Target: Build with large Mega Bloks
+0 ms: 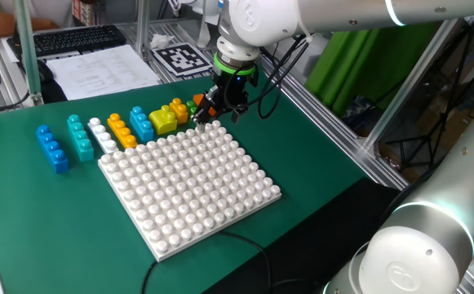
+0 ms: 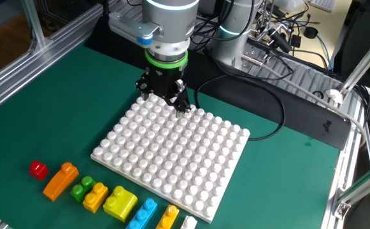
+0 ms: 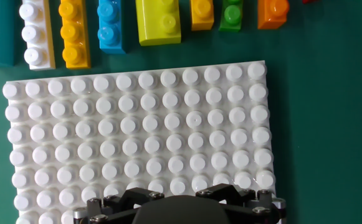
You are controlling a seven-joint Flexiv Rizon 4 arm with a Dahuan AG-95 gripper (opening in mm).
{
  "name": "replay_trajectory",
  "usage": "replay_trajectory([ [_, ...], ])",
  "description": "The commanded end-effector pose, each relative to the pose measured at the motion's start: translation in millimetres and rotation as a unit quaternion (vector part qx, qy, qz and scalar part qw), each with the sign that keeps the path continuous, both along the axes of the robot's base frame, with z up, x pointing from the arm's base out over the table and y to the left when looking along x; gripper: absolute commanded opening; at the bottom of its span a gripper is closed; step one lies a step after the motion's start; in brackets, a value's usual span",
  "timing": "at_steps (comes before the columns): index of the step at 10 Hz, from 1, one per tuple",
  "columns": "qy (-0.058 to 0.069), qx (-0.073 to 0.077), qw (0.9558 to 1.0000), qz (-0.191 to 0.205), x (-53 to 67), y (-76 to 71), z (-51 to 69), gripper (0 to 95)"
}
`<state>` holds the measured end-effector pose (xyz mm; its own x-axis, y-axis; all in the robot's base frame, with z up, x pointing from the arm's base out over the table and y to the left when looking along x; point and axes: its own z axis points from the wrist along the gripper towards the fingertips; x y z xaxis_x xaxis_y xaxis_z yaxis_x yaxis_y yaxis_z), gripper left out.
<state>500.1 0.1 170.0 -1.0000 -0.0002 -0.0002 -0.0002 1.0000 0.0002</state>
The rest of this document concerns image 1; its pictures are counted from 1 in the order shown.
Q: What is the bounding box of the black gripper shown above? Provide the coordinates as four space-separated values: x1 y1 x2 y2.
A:
190 71 259 127

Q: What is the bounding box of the bare person forearm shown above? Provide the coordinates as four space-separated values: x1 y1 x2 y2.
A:
0 8 60 38

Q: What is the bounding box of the orange sloped block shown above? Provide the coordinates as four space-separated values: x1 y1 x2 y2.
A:
193 93 218 118

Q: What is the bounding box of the yellow-orange two-stud block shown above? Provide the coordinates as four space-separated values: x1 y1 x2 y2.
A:
168 97 190 125

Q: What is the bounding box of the large lime yellow block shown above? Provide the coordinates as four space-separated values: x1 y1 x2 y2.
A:
148 105 179 136

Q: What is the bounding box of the black white fiducial marker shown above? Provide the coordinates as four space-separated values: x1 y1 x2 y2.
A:
150 42 215 78

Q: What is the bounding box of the light blue three-stud block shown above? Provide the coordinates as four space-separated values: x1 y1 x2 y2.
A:
129 105 155 143

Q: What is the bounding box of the white studded baseplate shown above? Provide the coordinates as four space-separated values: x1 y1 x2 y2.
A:
97 119 283 263

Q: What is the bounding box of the white crumpled tissue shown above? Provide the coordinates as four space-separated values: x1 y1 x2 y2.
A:
149 33 175 51

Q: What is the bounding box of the yellow-orange four-stud block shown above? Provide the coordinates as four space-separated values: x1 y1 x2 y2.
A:
106 113 139 149

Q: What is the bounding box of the white four-stud block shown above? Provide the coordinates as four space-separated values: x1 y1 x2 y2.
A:
86 117 119 155

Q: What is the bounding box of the white printed paper sheet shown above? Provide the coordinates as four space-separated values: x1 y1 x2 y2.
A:
45 43 162 101

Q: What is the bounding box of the green cloth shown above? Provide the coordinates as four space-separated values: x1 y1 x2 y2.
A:
304 22 440 112

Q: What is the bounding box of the teal four-stud block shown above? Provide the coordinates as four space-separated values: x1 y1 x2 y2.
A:
66 114 95 163

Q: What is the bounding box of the black keyboard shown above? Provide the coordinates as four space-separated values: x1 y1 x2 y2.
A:
7 24 128 59

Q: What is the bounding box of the blue four-stud block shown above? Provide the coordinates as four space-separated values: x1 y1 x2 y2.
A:
35 124 70 175

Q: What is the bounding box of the red white printed box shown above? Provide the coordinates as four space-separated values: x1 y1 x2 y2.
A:
72 0 95 26

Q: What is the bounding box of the diagonal aluminium beam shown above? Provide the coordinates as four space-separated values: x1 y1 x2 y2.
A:
361 18 474 150

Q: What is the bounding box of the green cutting mat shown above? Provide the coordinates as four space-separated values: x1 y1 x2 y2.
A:
0 65 368 294

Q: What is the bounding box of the person in white shirt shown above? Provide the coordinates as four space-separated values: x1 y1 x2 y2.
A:
0 0 74 28

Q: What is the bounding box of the brown cardboard box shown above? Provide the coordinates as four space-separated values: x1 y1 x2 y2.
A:
418 79 474 150

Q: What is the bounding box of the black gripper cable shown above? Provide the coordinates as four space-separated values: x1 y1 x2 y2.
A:
255 34 311 121

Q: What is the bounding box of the aluminium frame post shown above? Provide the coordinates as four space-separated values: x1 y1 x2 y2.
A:
14 0 44 106
135 0 153 61

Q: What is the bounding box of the black table cable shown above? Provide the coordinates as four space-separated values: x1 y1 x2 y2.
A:
140 230 272 294

